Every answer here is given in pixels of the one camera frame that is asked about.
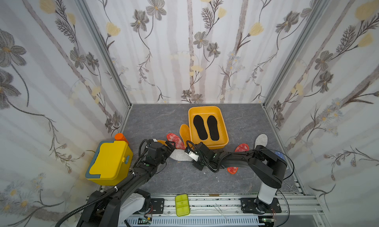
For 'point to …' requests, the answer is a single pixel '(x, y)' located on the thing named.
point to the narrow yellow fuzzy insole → (185, 134)
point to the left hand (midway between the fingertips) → (174, 145)
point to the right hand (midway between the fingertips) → (193, 157)
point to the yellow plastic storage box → (206, 125)
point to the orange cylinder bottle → (120, 136)
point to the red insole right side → (241, 148)
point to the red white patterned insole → (179, 143)
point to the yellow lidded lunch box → (110, 165)
